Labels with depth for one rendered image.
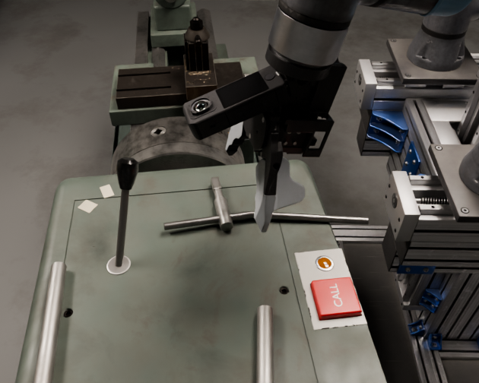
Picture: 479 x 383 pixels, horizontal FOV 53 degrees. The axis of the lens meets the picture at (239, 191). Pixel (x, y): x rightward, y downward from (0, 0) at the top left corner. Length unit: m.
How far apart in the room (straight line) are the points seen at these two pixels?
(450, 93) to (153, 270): 1.05
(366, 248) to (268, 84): 1.69
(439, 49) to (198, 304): 0.99
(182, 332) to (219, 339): 0.05
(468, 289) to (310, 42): 1.33
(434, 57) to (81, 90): 2.61
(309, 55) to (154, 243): 0.42
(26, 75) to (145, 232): 3.13
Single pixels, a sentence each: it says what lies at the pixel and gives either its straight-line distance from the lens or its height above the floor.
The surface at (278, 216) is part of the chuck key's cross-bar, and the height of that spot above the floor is 1.27.
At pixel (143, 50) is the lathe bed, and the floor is 0.87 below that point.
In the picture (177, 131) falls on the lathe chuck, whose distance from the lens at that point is 1.01.
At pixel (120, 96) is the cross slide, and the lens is 1.64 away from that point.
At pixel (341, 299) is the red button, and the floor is 1.27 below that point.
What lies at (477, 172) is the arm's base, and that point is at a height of 1.20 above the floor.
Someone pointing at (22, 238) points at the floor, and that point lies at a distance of 2.63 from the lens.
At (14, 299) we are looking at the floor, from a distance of 2.41.
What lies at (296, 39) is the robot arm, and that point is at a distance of 0.49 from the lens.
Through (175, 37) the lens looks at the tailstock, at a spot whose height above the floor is 0.90.
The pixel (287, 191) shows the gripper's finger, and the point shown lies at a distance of 0.57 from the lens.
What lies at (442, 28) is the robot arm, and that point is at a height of 1.28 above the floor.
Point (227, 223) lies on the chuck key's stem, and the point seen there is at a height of 1.28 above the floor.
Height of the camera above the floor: 1.86
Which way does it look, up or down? 45 degrees down
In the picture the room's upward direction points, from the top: straight up
